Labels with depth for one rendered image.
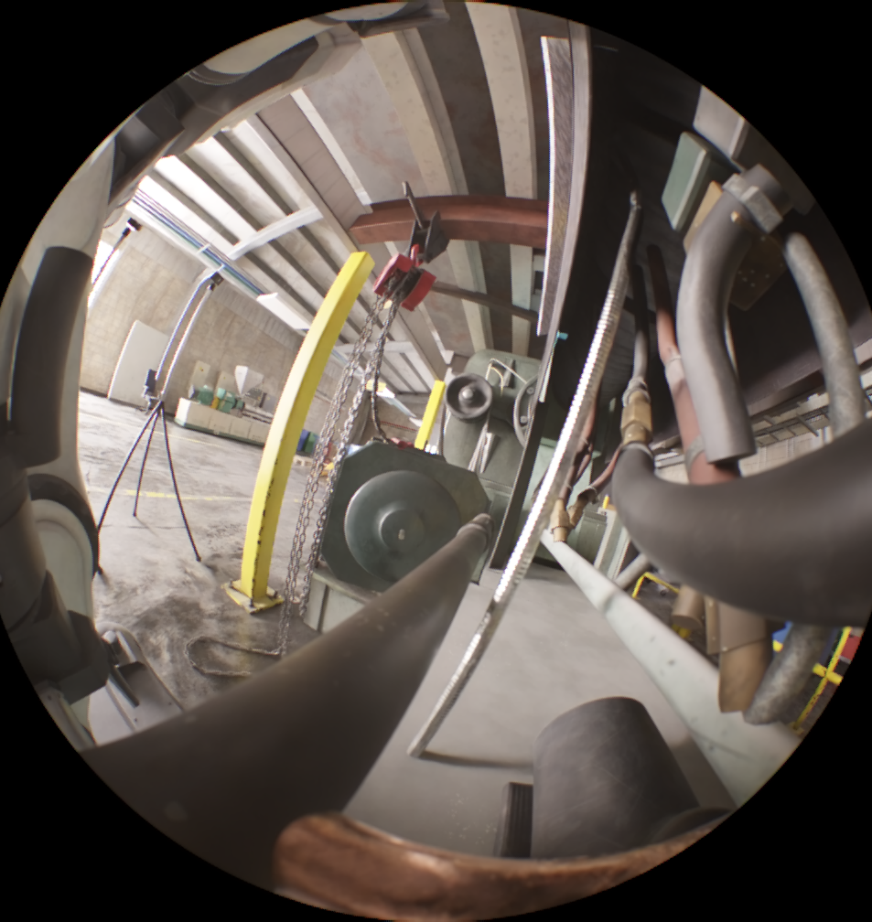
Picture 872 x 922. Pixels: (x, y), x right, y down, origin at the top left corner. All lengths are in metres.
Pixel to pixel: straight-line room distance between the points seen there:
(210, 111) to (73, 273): 0.31
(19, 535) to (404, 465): 0.78
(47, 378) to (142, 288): 9.52
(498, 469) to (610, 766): 1.59
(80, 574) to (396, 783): 0.33
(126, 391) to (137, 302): 2.51
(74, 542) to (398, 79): 1.22
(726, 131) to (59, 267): 0.26
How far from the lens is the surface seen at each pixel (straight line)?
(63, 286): 0.17
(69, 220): 0.34
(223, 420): 8.22
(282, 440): 1.15
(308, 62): 0.52
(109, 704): 0.79
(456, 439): 1.71
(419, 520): 0.77
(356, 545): 0.82
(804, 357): 0.49
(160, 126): 0.42
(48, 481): 0.36
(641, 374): 0.36
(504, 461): 1.66
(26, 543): 0.19
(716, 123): 0.16
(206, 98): 0.43
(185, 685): 1.02
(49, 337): 0.17
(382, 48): 1.15
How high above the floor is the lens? 0.80
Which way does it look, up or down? 3 degrees up
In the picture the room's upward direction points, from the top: 17 degrees clockwise
